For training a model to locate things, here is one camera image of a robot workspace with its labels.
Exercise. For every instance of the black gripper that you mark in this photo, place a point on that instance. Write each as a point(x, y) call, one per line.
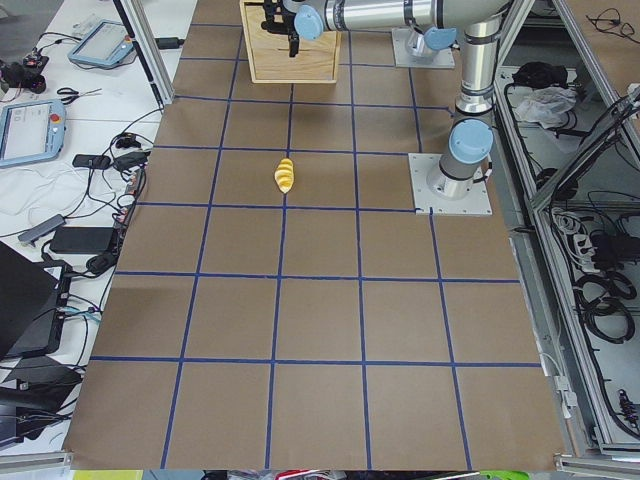
point(291, 29)

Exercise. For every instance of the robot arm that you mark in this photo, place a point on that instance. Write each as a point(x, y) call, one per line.
point(430, 41)
point(479, 22)

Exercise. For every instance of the wooden drawer cabinet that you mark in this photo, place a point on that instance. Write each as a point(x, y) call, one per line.
point(268, 54)

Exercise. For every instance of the toy bread loaf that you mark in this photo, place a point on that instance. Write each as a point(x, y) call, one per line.
point(284, 175)

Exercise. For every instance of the far teach pendant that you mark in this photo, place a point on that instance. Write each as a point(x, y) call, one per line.
point(106, 46)

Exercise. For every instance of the teach pendant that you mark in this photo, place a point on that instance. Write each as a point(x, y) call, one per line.
point(32, 132)
point(106, 46)

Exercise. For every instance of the scissors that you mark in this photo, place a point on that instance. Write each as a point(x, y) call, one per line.
point(68, 95)

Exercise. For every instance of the black phone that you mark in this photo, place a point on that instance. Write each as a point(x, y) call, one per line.
point(91, 161)

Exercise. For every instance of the white crumpled cloth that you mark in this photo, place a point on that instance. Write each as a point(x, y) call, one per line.
point(547, 107)

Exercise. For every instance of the near teach pendant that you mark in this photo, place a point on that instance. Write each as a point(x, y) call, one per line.
point(32, 132)

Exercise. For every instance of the black power adapter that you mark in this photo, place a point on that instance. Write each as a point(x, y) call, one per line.
point(81, 240)

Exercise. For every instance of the black laptop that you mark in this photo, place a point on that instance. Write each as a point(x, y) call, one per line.
point(33, 295)

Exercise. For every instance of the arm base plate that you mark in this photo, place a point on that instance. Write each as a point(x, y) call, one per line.
point(436, 194)
point(442, 60)

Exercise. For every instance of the aluminium frame post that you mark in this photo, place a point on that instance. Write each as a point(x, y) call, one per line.
point(134, 19)

